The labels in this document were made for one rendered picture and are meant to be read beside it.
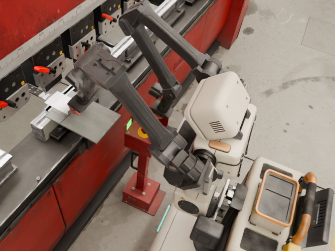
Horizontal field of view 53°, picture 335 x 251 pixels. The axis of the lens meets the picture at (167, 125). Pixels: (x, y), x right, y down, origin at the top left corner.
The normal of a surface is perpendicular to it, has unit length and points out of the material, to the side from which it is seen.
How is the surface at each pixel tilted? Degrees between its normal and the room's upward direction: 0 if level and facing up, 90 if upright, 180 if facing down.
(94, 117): 0
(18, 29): 90
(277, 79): 0
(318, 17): 0
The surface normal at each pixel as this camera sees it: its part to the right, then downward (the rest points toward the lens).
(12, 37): 0.88, 0.43
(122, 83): 0.64, 0.37
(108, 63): -0.15, -0.38
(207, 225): 0.11, -0.62
